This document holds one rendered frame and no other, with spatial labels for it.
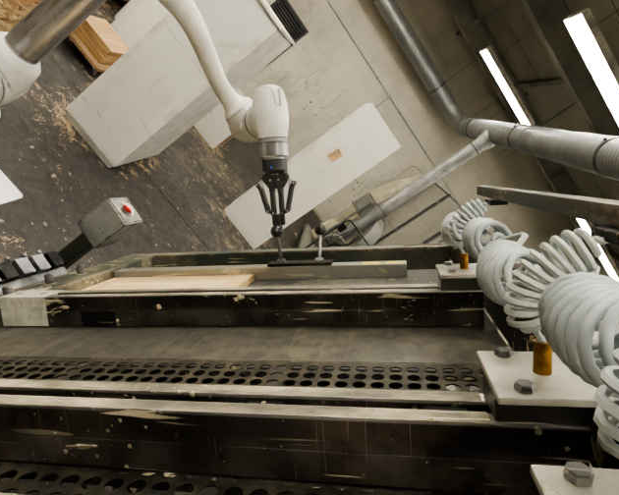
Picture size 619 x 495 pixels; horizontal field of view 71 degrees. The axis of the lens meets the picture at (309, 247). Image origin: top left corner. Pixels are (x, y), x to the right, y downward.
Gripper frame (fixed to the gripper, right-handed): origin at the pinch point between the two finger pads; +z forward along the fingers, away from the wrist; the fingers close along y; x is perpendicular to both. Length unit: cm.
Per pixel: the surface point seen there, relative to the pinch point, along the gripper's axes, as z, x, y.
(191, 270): 12.8, 3.1, 29.3
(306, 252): 12.4, -20.9, -3.5
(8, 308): 12, 47, 54
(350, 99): -166, -781, 45
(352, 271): 14.4, 3.1, -22.1
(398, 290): 9, 45, -35
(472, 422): 9, 92, -41
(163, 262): 14, -21, 52
